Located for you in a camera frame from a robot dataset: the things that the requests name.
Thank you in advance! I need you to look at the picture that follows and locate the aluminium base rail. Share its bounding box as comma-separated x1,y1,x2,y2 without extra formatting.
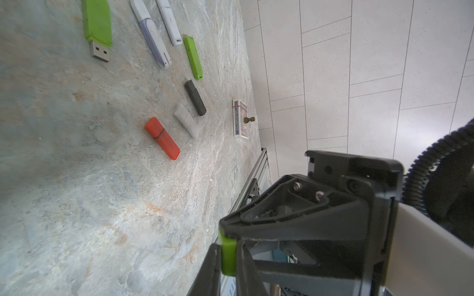
218,147,273,296

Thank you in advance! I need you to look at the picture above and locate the white usb drive short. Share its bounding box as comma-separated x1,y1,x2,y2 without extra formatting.
174,104,201,139

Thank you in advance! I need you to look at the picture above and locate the green usb cap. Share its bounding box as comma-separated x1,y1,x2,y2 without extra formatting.
217,230,238,276

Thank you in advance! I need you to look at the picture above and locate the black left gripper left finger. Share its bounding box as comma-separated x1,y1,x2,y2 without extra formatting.
187,243,222,296

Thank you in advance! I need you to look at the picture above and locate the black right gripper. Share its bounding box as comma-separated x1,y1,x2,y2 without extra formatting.
219,150,403,296

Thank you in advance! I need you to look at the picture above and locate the colourful small card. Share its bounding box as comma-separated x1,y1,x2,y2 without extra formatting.
232,99,255,139

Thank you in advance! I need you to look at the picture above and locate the white usb drive capped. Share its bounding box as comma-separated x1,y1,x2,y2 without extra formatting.
156,0,183,46

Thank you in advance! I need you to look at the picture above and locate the green usb drive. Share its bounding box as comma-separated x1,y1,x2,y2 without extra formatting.
81,0,112,62
183,35,203,80

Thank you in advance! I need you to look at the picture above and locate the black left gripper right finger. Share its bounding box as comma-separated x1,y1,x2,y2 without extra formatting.
235,240,269,296

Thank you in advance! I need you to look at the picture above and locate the red usb drive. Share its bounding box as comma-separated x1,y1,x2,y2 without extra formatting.
144,117,181,160

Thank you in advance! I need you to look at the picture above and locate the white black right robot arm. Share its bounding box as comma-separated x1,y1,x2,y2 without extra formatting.
216,122,474,296

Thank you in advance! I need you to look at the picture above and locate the black usb drive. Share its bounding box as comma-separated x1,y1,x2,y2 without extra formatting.
185,80,207,116

